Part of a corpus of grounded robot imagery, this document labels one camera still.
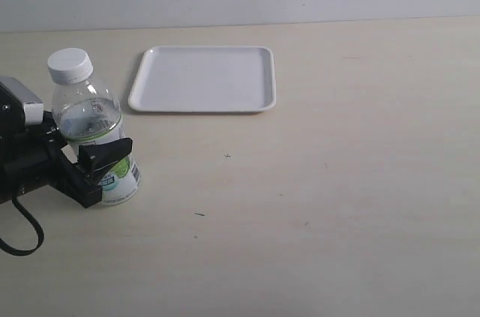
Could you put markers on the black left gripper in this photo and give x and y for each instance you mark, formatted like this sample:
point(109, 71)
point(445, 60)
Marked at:
point(32, 157)

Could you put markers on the white rectangular tray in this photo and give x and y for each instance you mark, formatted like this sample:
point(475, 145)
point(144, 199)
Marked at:
point(204, 80)

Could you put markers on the white bottle cap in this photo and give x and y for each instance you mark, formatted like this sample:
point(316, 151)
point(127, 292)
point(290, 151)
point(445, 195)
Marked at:
point(69, 66)

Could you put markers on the clear plastic water bottle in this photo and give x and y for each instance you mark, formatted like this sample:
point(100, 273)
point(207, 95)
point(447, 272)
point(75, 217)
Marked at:
point(88, 113)

